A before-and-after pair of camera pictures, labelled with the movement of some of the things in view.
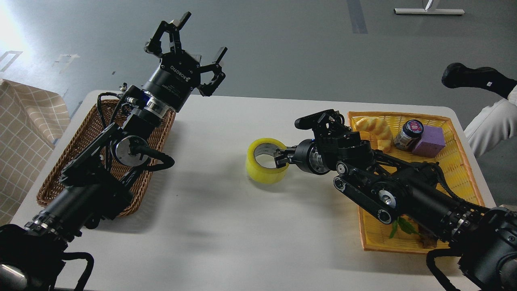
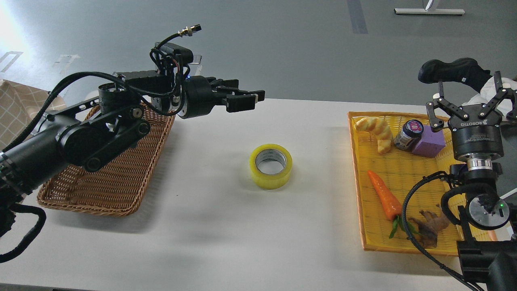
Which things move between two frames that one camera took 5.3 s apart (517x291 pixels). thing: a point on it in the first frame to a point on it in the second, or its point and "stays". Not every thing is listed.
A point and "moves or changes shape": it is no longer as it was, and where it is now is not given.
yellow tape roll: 261,146 moves or changes shape
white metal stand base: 408,11 stays
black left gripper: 178,74 to 201,97
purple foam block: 432,141 stays
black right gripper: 305,154 to 480,135
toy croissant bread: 375,125 stays
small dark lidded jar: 409,136 stays
